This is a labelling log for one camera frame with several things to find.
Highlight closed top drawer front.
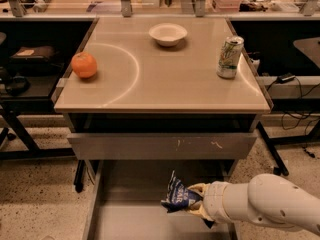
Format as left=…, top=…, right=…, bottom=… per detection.
left=68, top=133, right=257, bottom=160

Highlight black side table left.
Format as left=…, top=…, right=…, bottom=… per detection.
left=0, top=16, right=96, bottom=160

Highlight green white soda can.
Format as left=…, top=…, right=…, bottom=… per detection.
left=216, top=36, right=244, bottom=79

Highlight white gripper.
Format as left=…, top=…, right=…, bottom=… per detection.
left=186, top=181, right=231, bottom=229

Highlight orange fruit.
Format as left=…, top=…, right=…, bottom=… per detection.
left=71, top=52, right=97, bottom=79

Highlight white ceramic bowl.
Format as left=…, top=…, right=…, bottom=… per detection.
left=149, top=23, right=187, bottom=47

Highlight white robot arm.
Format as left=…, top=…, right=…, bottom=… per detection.
left=188, top=174, right=320, bottom=235

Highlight open middle drawer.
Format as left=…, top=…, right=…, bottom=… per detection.
left=82, top=160, right=241, bottom=240

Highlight blue chip bag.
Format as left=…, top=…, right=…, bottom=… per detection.
left=161, top=172, right=202, bottom=213

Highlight black power adapter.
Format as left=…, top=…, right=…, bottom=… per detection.
left=276, top=73, right=295, bottom=84

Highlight black headphones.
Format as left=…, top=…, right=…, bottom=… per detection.
left=5, top=76, right=30, bottom=96

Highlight grey drawer cabinet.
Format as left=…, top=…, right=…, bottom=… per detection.
left=53, top=15, right=274, bottom=240

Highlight dark box with label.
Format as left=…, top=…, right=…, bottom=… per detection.
left=10, top=46, right=55, bottom=64

